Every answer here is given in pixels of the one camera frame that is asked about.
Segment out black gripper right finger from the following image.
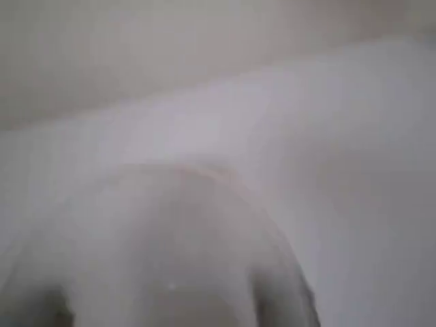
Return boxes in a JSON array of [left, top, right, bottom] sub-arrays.
[[251, 264, 323, 327]]

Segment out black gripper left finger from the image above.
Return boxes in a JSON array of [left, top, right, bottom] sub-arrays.
[[33, 287, 75, 327]]

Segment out small transparent plastic cup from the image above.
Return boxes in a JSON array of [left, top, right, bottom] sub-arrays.
[[0, 161, 323, 327]]

